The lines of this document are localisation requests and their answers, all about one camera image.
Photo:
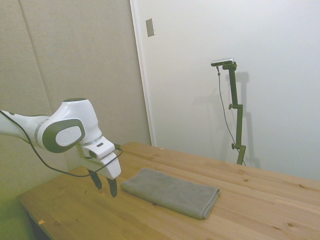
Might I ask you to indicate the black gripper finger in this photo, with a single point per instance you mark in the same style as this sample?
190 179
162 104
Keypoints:
113 187
97 181

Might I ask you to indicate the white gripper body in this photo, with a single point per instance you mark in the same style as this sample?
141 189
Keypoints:
112 167

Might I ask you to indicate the grey terry towel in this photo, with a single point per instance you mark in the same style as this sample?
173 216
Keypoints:
170 191

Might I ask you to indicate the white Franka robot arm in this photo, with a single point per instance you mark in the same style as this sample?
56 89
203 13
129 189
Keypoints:
67 120

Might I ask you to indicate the small orange tape piece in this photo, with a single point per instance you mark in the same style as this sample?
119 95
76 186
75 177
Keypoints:
41 221

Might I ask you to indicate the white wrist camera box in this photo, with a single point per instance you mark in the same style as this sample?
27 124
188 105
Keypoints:
100 150

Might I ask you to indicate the white door frame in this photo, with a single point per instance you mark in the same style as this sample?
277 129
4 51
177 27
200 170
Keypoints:
142 75

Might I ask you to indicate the dark green camera stand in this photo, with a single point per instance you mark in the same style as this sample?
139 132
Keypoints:
237 117

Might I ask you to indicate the grey wall switch plate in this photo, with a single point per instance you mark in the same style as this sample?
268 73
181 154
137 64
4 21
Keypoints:
150 27

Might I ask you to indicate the silver exterior camera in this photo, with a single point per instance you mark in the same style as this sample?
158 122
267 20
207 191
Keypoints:
222 61

